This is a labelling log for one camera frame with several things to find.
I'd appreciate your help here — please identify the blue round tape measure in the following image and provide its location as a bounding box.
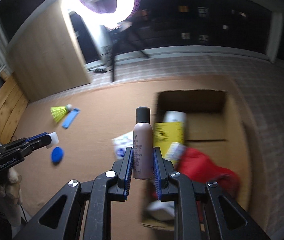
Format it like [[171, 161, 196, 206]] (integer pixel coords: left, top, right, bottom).
[[51, 147, 64, 165]]

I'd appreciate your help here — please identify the yellow shuttlecock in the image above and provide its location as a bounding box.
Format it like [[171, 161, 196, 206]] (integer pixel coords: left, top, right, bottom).
[[50, 104, 73, 123]]

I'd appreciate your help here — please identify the red cloth pillow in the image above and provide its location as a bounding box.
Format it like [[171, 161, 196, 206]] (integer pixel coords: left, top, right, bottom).
[[149, 147, 241, 223]]

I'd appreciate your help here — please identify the white tissue pack blue print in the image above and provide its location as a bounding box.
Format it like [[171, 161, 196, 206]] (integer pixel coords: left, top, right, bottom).
[[111, 131, 133, 159]]

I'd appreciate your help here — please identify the pink bottle black cap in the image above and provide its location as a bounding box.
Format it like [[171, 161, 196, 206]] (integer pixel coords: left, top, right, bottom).
[[133, 107, 153, 180]]

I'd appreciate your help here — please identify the yellow card packet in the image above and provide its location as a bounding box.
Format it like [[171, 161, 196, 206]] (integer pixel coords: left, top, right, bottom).
[[153, 122, 184, 158]]

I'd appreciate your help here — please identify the blue plastic comb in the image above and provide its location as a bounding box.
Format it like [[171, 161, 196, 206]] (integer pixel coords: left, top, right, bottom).
[[62, 108, 81, 129]]

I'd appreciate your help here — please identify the wooden plank headboard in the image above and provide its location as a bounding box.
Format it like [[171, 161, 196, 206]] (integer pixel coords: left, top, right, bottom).
[[0, 71, 29, 145]]

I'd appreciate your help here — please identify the light wooden cabinet panel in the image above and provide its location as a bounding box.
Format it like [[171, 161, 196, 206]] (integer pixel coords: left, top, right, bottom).
[[6, 0, 92, 101]]

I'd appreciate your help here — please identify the brown cardboard box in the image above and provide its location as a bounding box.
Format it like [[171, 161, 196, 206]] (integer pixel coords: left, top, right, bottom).
[[140, 89, 255, 231]]

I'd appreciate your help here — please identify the black power strip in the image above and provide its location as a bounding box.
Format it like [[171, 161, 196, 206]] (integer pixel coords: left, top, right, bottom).
[[94, 67, 106, 74]]

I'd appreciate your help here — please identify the plaid bed sheet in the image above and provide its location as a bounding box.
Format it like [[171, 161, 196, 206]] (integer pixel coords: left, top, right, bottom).
[[18, 56, 284, 239]]

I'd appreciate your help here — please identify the black tripod stand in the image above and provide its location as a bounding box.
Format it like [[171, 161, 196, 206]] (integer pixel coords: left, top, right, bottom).
[[107, 20, 151, 82]]

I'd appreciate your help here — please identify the bright ring light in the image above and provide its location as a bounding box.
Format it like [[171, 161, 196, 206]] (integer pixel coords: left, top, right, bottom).
[[60, 0, 140, 28]]

